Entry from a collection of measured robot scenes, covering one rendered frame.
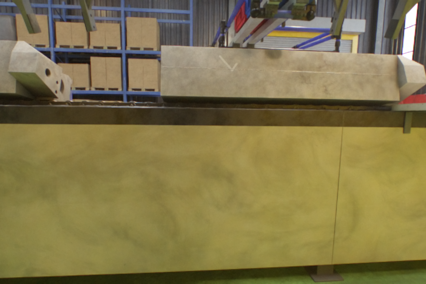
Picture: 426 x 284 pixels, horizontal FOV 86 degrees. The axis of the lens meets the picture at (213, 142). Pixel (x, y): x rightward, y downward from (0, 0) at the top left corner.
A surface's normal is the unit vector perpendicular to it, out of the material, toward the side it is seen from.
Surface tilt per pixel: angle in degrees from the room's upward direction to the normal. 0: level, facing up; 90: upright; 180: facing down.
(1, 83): 80
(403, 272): 0
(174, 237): 90
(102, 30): 90
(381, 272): 0
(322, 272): 90
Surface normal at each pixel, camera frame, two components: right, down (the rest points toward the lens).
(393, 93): 0.08, -0.06
